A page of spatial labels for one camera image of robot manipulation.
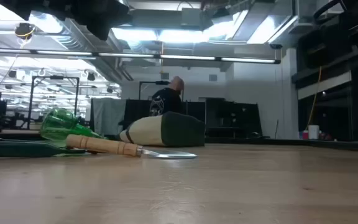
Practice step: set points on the beige and green gardening bag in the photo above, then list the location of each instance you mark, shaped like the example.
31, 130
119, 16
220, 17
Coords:
154, 132

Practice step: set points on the green plastic spray bottle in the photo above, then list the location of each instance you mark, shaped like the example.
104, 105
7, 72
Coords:
57, 124

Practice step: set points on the dark green garden tool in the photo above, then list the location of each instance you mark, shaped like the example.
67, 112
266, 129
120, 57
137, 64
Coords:
17, 148

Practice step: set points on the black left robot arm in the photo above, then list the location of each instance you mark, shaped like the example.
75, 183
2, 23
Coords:
98, 15

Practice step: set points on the person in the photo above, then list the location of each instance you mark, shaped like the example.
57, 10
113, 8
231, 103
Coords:
165, 101

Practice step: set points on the long ceiling light bar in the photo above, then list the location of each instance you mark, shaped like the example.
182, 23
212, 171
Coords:
185, 57

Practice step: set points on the black cabinet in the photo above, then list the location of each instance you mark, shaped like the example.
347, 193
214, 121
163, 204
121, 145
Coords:
235, 115

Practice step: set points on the grey cloth cover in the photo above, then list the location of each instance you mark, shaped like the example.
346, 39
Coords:
107, 115

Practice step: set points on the grey ceiling box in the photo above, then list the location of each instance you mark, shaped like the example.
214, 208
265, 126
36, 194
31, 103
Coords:
191, 17

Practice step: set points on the small red container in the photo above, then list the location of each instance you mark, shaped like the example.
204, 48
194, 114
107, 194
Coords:
305, 135

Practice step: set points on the white cylindrical container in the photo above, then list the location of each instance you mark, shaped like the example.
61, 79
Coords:
313, 132

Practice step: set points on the grey wall vent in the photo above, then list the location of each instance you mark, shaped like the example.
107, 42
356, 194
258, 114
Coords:
212, 77

